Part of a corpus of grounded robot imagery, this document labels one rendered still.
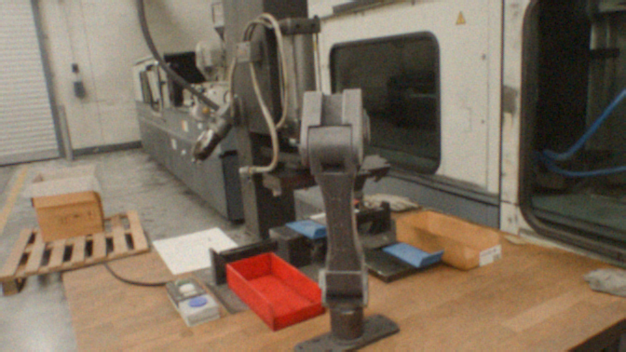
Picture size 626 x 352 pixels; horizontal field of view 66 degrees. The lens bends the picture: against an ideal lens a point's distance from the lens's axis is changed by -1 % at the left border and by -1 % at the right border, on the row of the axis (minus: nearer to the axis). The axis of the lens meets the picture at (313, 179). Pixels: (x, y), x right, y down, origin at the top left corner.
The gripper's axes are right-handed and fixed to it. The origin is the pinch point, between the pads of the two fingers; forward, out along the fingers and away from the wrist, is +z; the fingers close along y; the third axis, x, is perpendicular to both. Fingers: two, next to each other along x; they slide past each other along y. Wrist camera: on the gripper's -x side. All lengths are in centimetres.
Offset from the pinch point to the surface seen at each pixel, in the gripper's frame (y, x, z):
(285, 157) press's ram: 20.0, 3.8, -1.0
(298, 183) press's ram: 9.7, 5.0, -1.2
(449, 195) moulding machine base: 14, -61, 22
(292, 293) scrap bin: -12.3, 14.6, 10.8
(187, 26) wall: 856, -229, 365
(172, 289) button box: 0.8, 37.7, 16.4
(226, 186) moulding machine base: 232, -78, 216
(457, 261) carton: -21.6, -23.8, 2.2
